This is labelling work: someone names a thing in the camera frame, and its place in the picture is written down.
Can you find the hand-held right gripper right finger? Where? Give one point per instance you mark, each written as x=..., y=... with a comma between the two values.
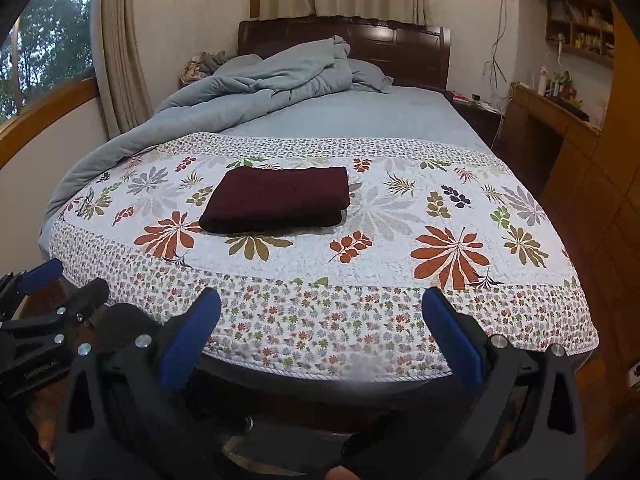
x=452, y=340

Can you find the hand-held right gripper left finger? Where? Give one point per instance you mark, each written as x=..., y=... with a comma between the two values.
x=185, y=345

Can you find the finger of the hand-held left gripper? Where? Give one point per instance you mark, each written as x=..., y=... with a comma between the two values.
x=42, y=272
x=82, y=300

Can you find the maroon pants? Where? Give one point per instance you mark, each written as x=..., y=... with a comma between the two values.
x=280, y=195

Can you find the floral quilt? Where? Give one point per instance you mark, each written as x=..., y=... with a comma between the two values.
x=400, y=260

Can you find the wooden window sill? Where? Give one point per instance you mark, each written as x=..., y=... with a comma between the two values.
x=45, y=110

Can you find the dark wooden nightstand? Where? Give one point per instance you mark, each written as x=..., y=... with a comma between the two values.
x=480, y=120

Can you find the beige window curtain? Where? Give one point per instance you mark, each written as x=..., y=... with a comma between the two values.
x=122, y=60

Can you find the wooden desk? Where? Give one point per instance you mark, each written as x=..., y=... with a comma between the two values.
x=550, y=130

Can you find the window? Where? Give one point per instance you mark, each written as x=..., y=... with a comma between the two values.
x=55, y=35

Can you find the blue bed sheet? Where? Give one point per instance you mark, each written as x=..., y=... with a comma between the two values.
x=375, y=115

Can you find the grey-blue comforter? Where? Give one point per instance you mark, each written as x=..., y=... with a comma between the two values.
x=240, y=95

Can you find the crumpled patterned cloth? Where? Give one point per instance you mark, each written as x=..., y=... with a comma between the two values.
x=197, y=67

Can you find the white bottle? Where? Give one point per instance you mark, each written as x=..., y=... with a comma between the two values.
x=543, y=82

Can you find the grey-blue pillow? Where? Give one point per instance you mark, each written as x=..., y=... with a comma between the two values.
x=370, y=77

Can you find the small potted plant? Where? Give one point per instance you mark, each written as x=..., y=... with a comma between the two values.
x=565, y=80

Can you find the dark wooden headboard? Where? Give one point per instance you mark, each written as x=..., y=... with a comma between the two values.
x=410, y=55

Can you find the dark wooden bed frame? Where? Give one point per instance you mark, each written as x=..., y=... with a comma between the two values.
x=325, y=400

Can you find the wooden wall shelf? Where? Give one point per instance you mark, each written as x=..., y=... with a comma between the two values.
x=580, y=25

